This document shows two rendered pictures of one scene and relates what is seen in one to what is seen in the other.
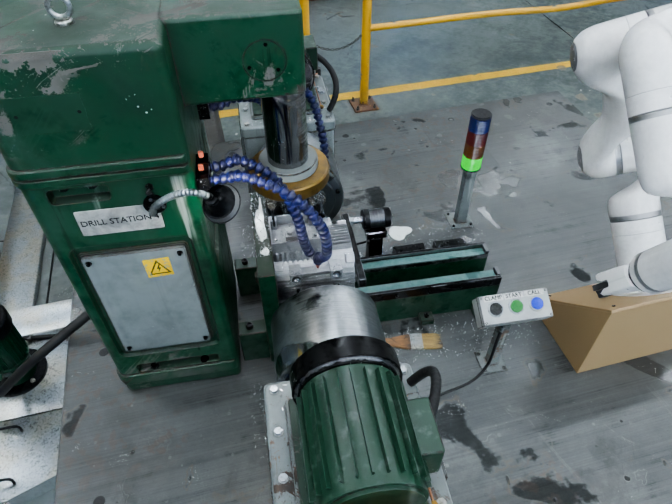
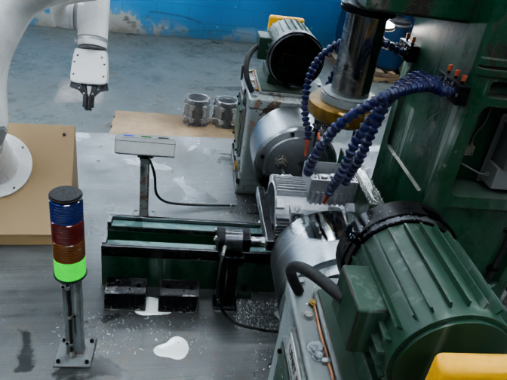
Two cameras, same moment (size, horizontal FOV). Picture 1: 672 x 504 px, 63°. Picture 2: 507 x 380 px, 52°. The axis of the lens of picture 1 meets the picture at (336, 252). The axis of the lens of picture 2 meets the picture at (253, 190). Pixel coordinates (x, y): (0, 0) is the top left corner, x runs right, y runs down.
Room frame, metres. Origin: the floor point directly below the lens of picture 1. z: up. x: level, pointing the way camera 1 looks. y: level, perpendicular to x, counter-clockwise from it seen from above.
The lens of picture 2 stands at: (2.16, -0.08, 1.74)
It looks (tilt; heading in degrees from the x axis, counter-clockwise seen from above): 30 degrees down; 180
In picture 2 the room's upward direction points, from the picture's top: 8 degrees clockwise
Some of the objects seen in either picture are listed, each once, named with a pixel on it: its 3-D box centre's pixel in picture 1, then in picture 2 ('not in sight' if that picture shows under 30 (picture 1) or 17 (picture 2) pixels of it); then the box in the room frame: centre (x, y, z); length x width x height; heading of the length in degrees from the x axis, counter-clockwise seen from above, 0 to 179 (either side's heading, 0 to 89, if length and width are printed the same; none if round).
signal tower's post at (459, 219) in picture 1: (469, 171); (71, 280); (1.37, -0.42, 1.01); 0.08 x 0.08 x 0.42; 9
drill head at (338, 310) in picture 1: (334, 370); (289, 145); (0.64, 0.01, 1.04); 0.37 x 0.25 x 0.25; 9
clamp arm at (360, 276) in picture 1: (353, 248); (263, 216); (1.04, -0.05, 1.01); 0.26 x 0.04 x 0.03; 9
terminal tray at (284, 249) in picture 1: (294, 237); (328, 183); (0.98, 0.10, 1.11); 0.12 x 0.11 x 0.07; 99
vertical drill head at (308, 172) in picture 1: (285, 127); (357, 60); (0.98, 0.10, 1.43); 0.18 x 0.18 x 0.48
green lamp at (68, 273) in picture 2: (471, 160); (69, 264); (1.37, -0.42, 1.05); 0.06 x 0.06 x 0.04
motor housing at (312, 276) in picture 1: (312, 261); (306, 212); (0.99, 0.06, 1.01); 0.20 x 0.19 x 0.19; 99
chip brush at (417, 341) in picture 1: (405, 341); not in sight; (0.88, -0.19, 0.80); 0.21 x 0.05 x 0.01; 91
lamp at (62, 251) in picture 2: (474, 148); (69, 246); (1.37, -0.42, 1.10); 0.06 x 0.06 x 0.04
